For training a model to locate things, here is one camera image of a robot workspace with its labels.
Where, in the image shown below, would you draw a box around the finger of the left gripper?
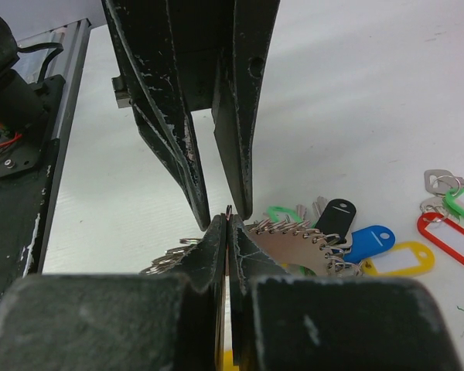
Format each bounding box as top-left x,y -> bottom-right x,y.
212,1 -> 280,216
103,1 -> 236,230

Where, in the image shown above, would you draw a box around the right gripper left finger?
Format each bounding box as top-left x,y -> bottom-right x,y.
0,215 -> 227,370

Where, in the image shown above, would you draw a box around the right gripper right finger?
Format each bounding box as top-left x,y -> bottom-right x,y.
227,216 -> 463,370

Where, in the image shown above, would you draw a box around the key organiser ring with keys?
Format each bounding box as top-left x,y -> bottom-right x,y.
138,196 -> 436,279

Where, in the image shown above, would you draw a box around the key with red tag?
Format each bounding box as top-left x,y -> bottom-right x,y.
417,196 -> 464,266

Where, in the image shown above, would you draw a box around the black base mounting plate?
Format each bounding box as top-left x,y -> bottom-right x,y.
0,75 -> 66,301

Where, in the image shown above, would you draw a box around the key with green tag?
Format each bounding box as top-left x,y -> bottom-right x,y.
420,169 -> 464,228

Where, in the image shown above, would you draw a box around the aluminium frame rail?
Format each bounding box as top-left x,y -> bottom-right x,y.
15,19 -> 94,142

